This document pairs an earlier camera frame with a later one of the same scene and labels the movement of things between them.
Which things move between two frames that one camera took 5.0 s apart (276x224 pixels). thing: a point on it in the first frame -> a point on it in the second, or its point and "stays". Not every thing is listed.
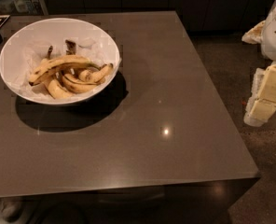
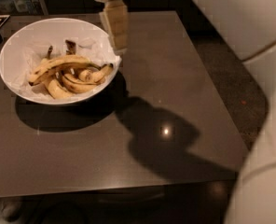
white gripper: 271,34 -> 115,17
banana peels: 66,59 stays
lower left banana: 56,91 stays
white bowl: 59,62 stays
